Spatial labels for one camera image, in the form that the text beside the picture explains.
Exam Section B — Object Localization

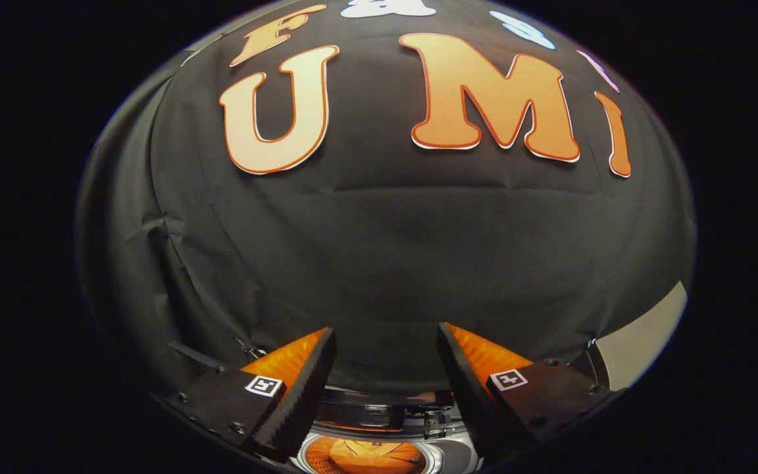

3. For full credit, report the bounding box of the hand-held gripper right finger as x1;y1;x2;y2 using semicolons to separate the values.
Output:
435;322;624;461

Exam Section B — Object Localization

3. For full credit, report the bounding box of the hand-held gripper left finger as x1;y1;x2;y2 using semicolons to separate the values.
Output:
150;327;340;463

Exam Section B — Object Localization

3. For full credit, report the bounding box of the yellow polo shirt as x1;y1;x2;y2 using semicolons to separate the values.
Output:
305;436;428;474

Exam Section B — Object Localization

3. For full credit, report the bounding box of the dark washing machine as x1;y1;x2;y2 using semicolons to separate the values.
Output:
290;385;485;474

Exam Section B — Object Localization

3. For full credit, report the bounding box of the black backdrop cloth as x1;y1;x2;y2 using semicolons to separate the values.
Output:
75;0;697;397

